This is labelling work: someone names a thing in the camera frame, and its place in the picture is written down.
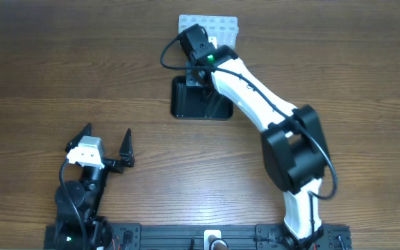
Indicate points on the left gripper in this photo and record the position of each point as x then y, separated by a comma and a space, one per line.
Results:
113, 165

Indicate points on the mounting rail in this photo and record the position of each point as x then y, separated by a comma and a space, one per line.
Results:
172, 236

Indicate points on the black tray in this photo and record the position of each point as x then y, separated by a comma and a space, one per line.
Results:
181, 111

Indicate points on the white test tube rack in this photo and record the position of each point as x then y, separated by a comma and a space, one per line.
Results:
221, 26

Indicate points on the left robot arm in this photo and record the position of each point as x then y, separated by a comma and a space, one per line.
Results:
69, 198

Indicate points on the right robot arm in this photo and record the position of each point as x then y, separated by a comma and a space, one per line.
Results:
248, 93

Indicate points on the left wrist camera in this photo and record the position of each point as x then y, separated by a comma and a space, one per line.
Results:
87, 152

